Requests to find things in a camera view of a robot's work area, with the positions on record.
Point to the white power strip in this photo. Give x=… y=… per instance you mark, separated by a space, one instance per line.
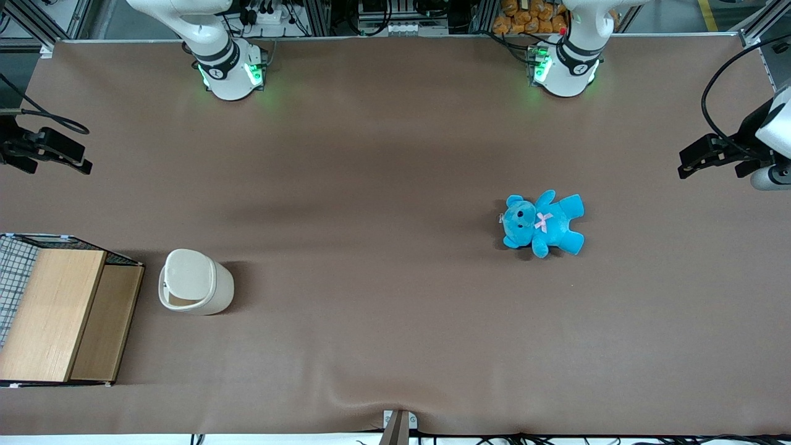
x=267 y=15

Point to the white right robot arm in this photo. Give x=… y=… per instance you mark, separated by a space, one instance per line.
x=216 y=55

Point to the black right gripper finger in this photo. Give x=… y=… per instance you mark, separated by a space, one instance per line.
x=59 y=143
x=77 y=165

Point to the blue teddy bear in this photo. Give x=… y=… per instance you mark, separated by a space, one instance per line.
x=544 y=222

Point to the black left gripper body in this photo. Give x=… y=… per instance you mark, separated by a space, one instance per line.
x=743 y=146

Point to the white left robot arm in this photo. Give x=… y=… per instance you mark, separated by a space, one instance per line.
x=571 y=62

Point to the orange plush toys pile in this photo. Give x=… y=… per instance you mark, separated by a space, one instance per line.
x=531 y=15

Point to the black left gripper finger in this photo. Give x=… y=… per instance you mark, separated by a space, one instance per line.
x=704 y=148
x=698 y=168

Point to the brown table mat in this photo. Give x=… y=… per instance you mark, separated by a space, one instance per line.
x=371 y=247

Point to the wooden two-step shelf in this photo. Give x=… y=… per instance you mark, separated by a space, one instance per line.
x=55 y=309

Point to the checked white cloth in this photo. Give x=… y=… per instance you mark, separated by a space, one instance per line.
x=12 y=272

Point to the cream white trash can lid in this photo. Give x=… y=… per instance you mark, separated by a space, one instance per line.
x=188 y=275

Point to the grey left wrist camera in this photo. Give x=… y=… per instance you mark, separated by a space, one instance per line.
x=772 y=178

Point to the metal table clamp bracket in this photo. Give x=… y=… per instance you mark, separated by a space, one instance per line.
x=398 y=428

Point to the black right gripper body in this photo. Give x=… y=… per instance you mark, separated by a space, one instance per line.
x=11 y=148

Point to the aluminium frame post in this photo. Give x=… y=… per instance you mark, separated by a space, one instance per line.
x=43 y=25
x=763 y=37

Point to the cream white trash can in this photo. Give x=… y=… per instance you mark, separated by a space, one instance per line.
x=222 y=290

